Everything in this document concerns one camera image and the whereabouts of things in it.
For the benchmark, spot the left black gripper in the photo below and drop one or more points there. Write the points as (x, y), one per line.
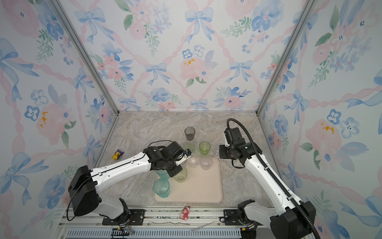
(177, 171)

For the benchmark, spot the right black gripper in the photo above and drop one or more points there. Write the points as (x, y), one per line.
(222, 154)

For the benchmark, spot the teal cup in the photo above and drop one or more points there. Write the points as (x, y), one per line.
(163, 174)
(162, 187)

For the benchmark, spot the light green textured cup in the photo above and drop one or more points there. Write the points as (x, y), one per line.
(181, 176)
(190, 146)

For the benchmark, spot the bright green cup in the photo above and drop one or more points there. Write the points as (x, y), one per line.
(205, 148)

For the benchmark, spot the clear textured cup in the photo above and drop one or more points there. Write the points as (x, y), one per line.
(206, 162)

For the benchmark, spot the smoky grey cup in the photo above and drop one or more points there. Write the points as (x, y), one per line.
(190, 133)

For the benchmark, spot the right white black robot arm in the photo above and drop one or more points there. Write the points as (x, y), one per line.
(290, 217)

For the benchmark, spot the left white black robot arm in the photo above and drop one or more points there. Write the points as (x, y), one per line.
(87, 186)

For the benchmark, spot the beige plastic tray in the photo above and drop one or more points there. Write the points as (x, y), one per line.
(200, 187)

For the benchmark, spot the pikachu toy figure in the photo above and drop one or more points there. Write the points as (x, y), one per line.
(117, 154)

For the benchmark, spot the pink bear toy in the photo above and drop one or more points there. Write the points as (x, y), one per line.
(185, 213)

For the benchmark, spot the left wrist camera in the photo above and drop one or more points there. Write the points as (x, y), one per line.
(187, 153)

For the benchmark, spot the aluminium rail frame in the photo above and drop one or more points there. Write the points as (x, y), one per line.
(163, 223)

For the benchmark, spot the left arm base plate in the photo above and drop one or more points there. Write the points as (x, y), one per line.
(132, 217)

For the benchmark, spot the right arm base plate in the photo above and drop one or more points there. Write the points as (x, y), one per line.
(234, 217)

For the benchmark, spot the right aluminium corner post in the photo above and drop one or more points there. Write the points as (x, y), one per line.
(305, 15)

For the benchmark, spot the aluminium corner post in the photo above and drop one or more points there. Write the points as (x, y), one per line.
(305, 15)
(80, 48)

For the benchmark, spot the left aluminium corner post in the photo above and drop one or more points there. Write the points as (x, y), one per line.
(80, 48)

